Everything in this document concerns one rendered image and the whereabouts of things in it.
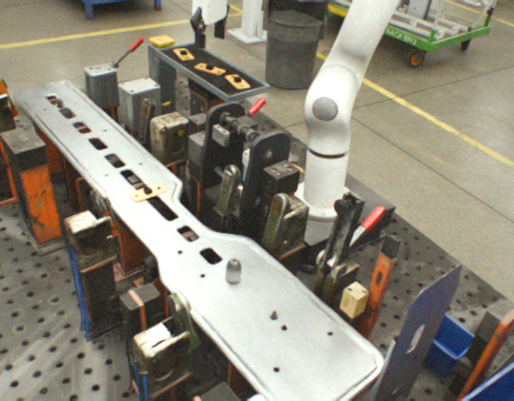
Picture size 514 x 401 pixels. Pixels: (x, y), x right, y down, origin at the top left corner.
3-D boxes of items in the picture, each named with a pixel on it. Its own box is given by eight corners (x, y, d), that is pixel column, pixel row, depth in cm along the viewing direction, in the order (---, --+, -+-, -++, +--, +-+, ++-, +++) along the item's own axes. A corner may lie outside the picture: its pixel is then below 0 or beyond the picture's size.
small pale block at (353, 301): (314, 399, 116) (343, 288, 94) (325, 391, 118) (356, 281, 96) (325, 411, 114) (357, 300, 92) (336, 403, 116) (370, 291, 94)
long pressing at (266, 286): (0, 95, 160) (-1, 91, 159) (69, 80, 172) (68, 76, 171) (299, 443, 78) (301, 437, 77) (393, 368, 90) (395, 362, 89)
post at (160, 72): (151, 160, 189) (145, 43, 162) (170, 154, 193) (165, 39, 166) (162, 170, 184) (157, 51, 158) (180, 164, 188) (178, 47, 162)
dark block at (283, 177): (250, 296, 139) (262, 167, 114) (269, 286, 143) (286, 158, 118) (262, 308, 137) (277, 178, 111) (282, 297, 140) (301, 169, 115)
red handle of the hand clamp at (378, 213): (319, 258, 100) (374, 200, 102) (323, 262, 102) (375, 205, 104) (335, 271, 98) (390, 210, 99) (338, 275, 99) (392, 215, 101)
